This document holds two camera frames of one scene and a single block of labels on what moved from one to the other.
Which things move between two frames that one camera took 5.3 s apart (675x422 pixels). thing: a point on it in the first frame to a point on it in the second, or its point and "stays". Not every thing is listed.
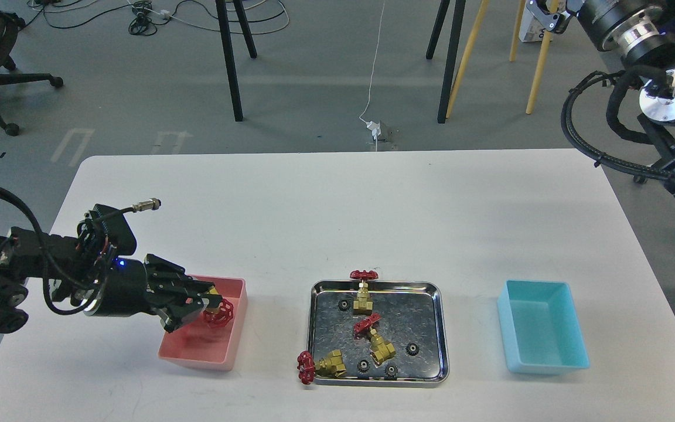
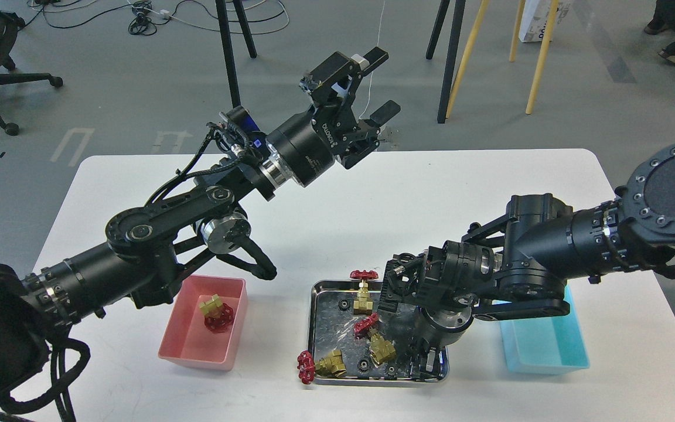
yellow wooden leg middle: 512,55 stays
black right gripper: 610,24 to 440,282
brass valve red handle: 215,320 stays
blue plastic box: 542,329 stays
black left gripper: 128,286 to 303,147
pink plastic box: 200,344 stays
